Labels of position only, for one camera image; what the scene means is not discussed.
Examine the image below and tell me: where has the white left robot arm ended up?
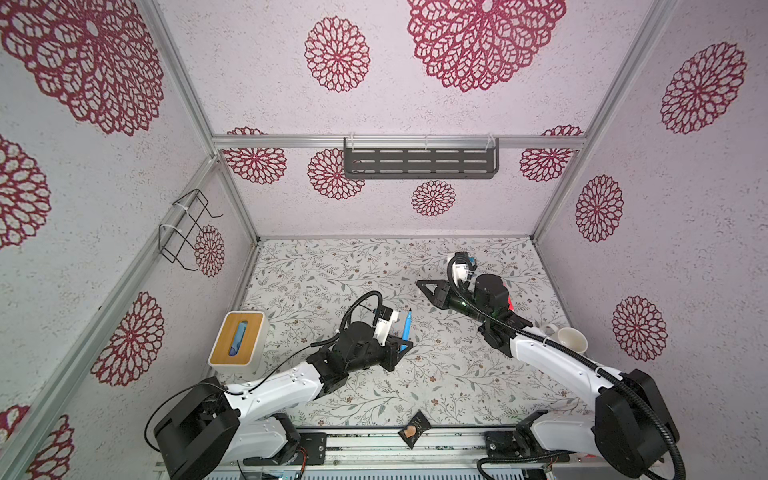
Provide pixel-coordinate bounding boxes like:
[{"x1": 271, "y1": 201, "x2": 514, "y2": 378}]
[{"x1": 153, "y1": 322, "x2": 413, "y2": 479}]

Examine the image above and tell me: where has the black wire wall rack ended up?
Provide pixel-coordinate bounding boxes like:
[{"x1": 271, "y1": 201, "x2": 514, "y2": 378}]
[{"x1": 157, "y1": 189, "x2": 226, "y2": 278}]

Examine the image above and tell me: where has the blue highlighter pen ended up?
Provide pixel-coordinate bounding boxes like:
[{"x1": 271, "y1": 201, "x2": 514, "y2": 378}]
[{"x1": 401, "y1": 309, "x2": 413, "y2": 341}]

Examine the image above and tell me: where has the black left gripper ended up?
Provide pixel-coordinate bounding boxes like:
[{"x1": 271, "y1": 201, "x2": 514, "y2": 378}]
[{"x1": 347, "y1": 334, "x2": 413, "y2": 375}]

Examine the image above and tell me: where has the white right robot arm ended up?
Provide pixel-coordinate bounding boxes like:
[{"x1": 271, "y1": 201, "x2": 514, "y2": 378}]
[{"x1": 416, "y1": 274, "x2": 687, "y2": 479}]

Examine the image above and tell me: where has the white ceramic mug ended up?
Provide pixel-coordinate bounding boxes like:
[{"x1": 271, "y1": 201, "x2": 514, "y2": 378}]
[{"x1": 541, "y1": 325, "x2": 589, "y2": 354}]

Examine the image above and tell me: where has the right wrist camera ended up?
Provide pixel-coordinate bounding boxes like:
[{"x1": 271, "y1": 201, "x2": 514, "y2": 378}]
[{"x1": 449, "y1": 251, "x2": 477, "y2": 290}]

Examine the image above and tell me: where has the black snack packet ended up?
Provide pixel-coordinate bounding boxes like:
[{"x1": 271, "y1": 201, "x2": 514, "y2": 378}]
[{"x1": 398, "y1": 410, "x2": 432, "y2": 450}]

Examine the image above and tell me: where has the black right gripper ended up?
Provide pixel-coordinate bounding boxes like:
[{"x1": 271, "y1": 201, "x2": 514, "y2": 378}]
[{"x1": 418, "y1": 279, "x2": 491, "y2": 329}]

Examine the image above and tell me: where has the white wooden tissue box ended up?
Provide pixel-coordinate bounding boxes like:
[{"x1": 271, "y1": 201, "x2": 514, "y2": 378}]
[{"x1": 208, "y1": 311, "x2": 269, "y2": 375}]

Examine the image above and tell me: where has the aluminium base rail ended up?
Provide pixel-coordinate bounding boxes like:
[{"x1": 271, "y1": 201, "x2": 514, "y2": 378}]
[{"x1": 154, "y1": 424, "x2": 577, "y2": 472}]

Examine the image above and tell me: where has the dark metal wall shelf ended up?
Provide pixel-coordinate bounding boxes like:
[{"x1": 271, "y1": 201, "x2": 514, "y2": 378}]
[{"x1": 342, "y1": 138, "x2": 499, "y2": 180}]

